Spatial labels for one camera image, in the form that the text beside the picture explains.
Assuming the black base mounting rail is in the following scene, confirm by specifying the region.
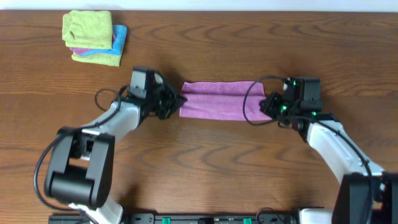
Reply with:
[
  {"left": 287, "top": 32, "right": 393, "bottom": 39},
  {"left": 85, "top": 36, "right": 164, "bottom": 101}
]
[{"left": 48, "top": 212, "right": 343, "bottom": 224}]

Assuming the purple microfiber cloth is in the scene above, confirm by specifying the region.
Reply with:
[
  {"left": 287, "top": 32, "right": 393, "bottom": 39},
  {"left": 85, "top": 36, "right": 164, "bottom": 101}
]
[{"left": 179, "top": 81, "right": 270, "bottom": 121}]

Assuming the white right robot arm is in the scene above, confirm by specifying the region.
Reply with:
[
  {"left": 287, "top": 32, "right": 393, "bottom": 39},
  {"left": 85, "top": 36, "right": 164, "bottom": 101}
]
[{"left": 259, "top": 92, "right": 397, "bottom": 223}]

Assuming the folded green top cloth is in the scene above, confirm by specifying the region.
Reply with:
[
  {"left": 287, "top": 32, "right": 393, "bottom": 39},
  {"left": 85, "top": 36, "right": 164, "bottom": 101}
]
[{"left": 62, "top": 10, "right": 113, "bottom": 49}]

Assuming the folded blue cloth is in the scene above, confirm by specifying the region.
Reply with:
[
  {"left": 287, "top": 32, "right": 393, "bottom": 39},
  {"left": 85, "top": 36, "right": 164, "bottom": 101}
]
[{"left": 81, "top": 25, "right": 127, "bottom": 56}]

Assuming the folded green cloth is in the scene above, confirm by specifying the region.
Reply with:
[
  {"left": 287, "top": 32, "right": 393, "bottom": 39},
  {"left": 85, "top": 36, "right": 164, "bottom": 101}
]
[
  {"left": 62, "top": 10, "right": 113, "bottom": 49},
  {"left": 72, "top": 53, "right": 122, "bottom": 67}
]

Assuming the folded purple stacked cloth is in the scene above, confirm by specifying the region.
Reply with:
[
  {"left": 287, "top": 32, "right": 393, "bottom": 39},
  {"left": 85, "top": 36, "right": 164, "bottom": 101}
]
[{"left": 69, "top": 33, "right": 116, "bottom": 55}]

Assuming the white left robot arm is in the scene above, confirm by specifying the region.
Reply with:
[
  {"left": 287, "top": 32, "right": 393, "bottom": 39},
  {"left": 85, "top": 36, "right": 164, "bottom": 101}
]
[{"left": 34, "top": 83, "right": 187, "bottom": 224}]

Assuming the folded green bottom cloth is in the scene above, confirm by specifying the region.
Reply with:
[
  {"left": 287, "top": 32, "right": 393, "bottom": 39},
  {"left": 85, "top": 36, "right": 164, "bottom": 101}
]
[{"left": 72, "top": 53, "right": 122, "bottom": 67}]

